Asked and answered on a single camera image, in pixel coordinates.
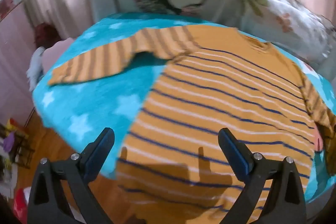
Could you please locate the purple plastic item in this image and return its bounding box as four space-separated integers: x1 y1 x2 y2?
3 132 16 152

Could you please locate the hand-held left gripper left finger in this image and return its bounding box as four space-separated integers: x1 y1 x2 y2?
27 127 116 224

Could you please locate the white cloth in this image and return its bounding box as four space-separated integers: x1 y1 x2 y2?
26 46 46 93

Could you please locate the floral leaf print pillow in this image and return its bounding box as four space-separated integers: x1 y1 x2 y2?
236 0 336 67

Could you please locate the red plastic bag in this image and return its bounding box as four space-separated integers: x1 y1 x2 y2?
13 187 29 223

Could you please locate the dark red cloth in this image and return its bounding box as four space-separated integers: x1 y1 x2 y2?
34 23 62 48

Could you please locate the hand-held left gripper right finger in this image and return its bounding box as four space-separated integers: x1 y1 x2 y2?
218 127 307 224

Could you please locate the mustard striped sweater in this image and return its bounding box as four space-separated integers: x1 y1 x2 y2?
47 25 336 224

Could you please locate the blue star printed blanket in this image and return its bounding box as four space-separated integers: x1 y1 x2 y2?
31 12 336 203

